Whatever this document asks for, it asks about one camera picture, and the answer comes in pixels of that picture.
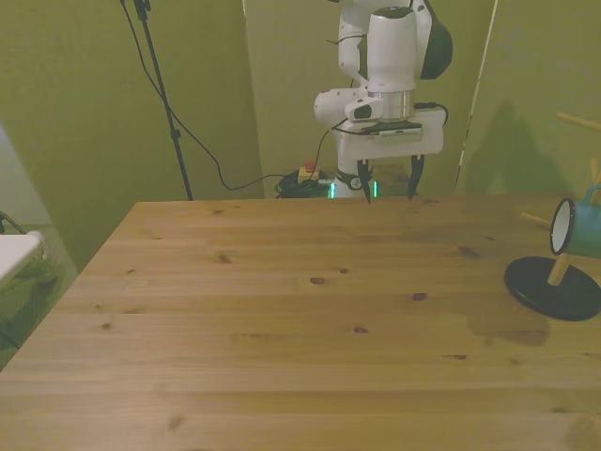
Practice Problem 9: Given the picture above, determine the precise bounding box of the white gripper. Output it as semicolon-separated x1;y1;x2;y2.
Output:
336;105;445;205

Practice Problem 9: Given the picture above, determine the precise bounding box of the black tripod stand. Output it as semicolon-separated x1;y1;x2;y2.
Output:
119;0;195;202

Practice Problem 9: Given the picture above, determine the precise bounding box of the yellow emergency stop box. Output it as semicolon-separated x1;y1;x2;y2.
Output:
298;159;321;185

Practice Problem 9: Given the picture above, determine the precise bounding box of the black floor cable bundle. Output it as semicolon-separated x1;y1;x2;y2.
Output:
273;172;331;200

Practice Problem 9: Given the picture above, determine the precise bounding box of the white plastic bin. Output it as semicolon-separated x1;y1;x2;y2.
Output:
0;229;49;288

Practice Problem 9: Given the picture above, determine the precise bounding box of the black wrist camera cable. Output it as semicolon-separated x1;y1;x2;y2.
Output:
315;101;450;182

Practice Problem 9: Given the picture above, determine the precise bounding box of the black tripod cable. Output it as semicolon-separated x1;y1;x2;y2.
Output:
119;0;301;192

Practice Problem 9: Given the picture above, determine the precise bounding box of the blue enamel mug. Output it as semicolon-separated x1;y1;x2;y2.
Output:
549;183;601;259

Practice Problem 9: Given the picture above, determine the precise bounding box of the flat dark wrist camera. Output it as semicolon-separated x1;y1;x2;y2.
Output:
360;120;424;142

